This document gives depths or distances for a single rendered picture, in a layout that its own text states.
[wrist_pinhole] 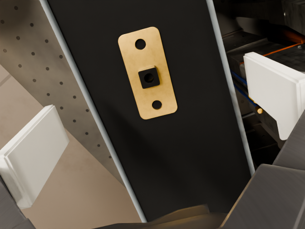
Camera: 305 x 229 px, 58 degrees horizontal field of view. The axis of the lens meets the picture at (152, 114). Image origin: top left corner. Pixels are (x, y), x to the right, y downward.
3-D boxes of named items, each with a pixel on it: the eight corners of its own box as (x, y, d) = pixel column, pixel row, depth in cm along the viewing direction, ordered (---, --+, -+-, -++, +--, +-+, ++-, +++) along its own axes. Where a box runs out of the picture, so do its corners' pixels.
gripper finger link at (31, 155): (32, 208, 13) (17, 211, 13) (70, 141, 20) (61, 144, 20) (4, 155, 12) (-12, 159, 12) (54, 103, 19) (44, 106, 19)
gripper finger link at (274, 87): (297, 82, 11) (316, 77, 11) (242, 54, 18) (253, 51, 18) (302, 145, 12) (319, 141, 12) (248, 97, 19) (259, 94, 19)
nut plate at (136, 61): (178, 110, 28) (179, 114, 26) (141, 119, 28) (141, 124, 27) (157, 25, 25) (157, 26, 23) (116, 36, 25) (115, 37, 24)
